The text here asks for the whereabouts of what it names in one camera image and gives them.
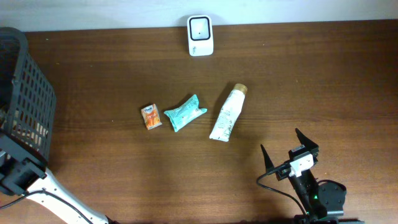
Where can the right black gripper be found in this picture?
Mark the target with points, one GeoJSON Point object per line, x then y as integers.
{"type": "Point", "coordinates": [311, 145]}

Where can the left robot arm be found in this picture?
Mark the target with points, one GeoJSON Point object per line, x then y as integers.
{"type": "Point", "coordinates": [25, 172]}

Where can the orange tissue packet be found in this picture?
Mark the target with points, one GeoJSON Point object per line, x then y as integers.
{"type": "Point", "coordinates": [151, 116]}

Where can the teal wipes packet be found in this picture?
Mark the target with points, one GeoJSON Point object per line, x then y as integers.
{"type": "Point", "coordinates": [184, 114]}

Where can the white barcode scanner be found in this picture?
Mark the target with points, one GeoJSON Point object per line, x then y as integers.
{"type": "Point", "coordinates": [200, 35]}

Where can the grey plastic mesh basket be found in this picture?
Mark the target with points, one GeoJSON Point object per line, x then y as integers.
{"type": "Point", "coordinates": [23, 85]}

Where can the glutinous rice bag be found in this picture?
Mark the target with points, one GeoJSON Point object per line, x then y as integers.
{"type": "Point", "coordinates": [35, 132]}

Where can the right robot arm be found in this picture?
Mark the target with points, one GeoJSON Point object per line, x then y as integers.
{"type": "Point", "coordinates": [320, 201]}

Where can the white tube gold cap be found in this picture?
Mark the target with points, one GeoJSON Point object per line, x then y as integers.
{"type": "Point", "coordinates": [229, 113]}

